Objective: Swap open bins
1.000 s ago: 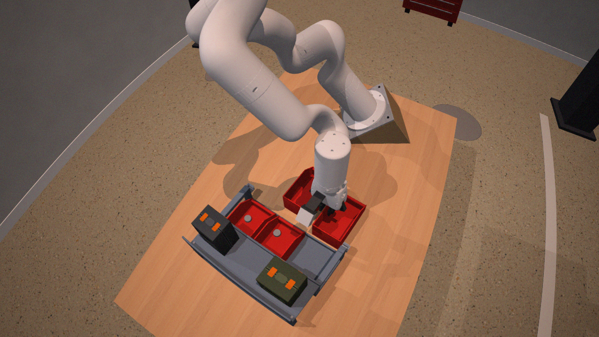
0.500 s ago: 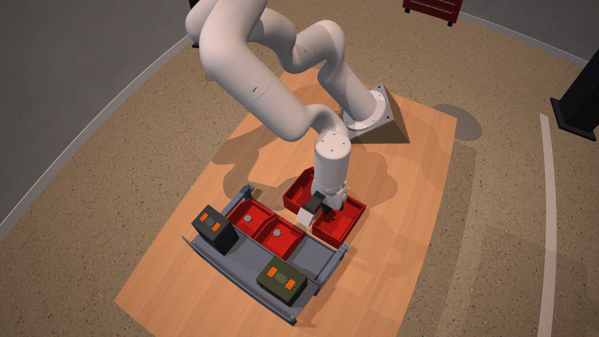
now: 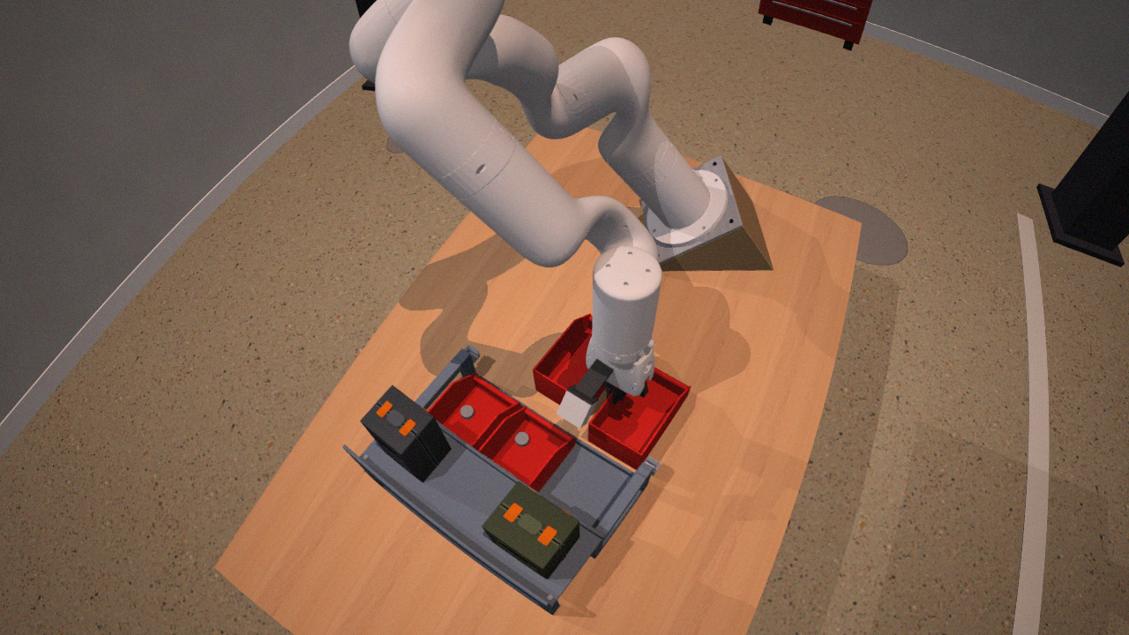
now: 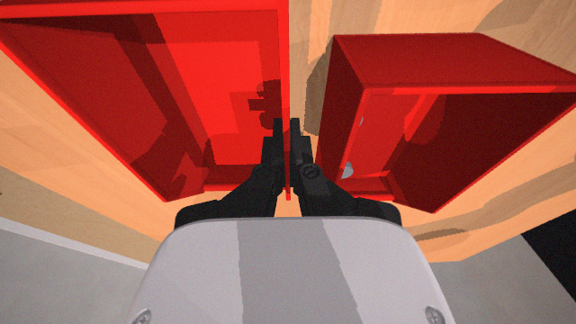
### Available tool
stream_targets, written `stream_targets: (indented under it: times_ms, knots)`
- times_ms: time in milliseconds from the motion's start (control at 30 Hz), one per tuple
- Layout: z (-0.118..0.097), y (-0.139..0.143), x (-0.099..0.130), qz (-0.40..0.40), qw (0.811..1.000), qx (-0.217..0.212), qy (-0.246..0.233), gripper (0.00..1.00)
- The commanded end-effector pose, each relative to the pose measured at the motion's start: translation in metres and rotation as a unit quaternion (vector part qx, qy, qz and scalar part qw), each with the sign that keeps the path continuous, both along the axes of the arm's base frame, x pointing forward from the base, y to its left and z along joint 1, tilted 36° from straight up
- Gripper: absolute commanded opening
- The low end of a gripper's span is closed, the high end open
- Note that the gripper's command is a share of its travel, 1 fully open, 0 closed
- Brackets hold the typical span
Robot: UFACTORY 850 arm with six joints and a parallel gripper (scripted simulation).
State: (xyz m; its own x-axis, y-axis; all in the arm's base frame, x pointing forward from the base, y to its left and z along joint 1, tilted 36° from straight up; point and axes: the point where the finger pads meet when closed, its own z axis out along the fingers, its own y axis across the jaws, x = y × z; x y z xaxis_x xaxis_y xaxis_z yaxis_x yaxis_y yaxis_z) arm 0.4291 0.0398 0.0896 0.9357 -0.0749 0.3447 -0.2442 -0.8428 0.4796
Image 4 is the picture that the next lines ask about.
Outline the red bin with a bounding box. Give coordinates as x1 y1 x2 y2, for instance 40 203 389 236
0 0 291 203
315 32 576 213

